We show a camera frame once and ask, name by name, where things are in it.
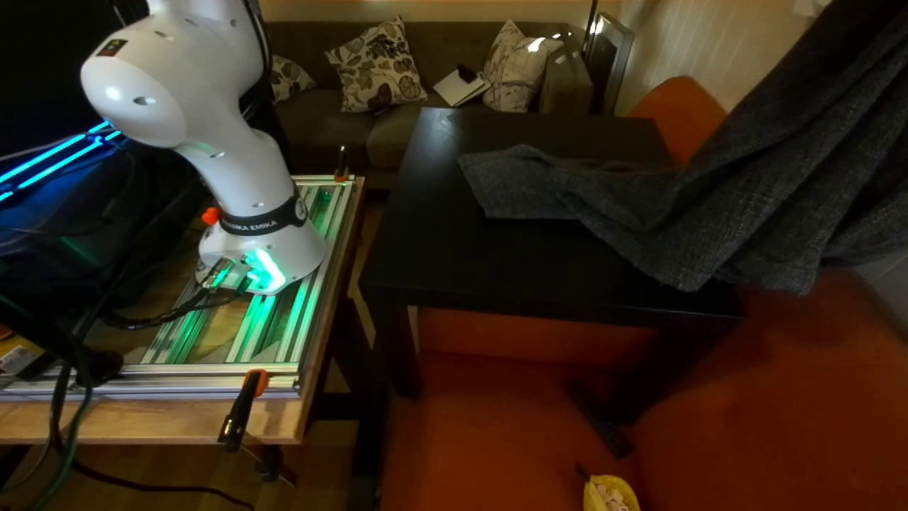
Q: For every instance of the small floral pillow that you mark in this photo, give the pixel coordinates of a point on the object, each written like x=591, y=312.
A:
x=287, y=78

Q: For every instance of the framed picture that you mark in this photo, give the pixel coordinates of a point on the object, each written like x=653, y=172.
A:
x=608, y=64

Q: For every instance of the pale floral pillow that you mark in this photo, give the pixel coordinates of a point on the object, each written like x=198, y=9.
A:
x=514, y=71

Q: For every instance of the brown paper bag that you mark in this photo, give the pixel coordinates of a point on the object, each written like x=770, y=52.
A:
x=565, y=85

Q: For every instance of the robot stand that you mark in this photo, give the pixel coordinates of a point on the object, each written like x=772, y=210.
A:
x=213, y=419

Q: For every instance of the orange armchair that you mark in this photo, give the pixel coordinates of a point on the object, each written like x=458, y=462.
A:
x=780, y=411

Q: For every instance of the white notebook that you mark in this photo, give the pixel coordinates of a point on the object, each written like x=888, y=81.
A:
x=460, y=91

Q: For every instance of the grey cloth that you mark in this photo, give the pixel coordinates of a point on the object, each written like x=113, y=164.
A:
x=745, y=199

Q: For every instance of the brown sofa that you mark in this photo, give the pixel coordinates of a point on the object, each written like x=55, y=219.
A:
x=319, y=128

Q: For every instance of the orange and black clamp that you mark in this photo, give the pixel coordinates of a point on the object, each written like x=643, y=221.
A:
x=241, y=408
x=341, y=163

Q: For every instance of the yellow bag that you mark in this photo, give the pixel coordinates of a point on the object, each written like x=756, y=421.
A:
x=608, y=495

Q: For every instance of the black computer with blue lights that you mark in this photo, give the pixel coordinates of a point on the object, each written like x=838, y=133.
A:
x=64, y=206

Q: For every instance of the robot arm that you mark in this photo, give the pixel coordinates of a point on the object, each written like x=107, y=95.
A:
x=234, y=177

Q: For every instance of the large floral pillow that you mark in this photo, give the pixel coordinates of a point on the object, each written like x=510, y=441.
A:
x=376, y=67

